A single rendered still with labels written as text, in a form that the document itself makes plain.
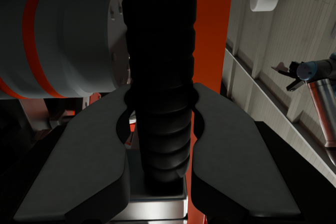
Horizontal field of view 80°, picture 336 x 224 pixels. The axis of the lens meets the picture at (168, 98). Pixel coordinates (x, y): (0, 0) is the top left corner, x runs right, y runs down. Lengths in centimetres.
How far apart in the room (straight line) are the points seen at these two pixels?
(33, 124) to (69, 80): 15
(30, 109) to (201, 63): 57
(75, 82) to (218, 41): 58
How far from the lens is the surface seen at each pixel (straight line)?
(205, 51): 76
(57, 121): 41
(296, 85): 128
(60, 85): 27
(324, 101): 102
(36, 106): 39
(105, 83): 26
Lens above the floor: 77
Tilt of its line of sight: 30 degrees up
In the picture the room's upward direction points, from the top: 179 degrees clockwise
